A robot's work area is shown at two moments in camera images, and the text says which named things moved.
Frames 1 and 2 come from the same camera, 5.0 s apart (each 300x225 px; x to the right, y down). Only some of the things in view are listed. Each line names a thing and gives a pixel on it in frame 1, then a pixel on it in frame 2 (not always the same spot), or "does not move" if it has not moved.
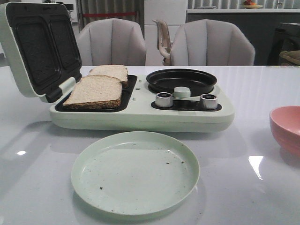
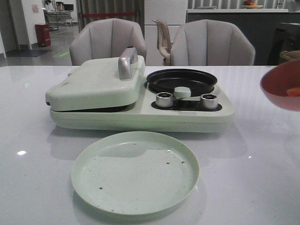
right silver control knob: (209, 101) does not move
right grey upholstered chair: (211, 42) does not move
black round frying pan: (200, 82) does not move
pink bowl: (285, 123) → (281, 85)
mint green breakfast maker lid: (41, 41) → (107, 83)
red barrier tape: (109, 14) does not move
